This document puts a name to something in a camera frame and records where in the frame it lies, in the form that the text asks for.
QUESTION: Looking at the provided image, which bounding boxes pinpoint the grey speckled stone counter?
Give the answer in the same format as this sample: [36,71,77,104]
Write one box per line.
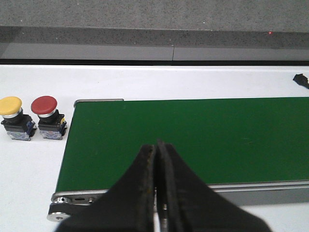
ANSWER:
[0,0,309,61]

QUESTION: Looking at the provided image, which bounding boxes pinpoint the red mushroom push button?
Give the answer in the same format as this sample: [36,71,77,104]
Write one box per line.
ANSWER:
[31,96,67,140]

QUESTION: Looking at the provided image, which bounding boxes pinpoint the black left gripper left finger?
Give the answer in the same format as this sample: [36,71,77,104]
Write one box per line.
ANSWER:
[56,145,155,232]

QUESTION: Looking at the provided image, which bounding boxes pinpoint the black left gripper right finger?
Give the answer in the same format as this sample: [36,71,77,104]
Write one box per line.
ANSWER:
[155,141,271,232]

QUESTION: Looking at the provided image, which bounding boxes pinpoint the small black sensor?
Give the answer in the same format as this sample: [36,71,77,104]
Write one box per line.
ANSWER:
[293,73,309,89]

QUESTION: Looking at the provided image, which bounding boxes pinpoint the green conveyor belt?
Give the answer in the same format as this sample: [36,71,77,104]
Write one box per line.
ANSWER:
[48,97,309,221]

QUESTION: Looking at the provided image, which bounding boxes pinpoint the yellow mushroom push button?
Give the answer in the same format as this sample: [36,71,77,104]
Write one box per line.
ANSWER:
[0,96,36,141]

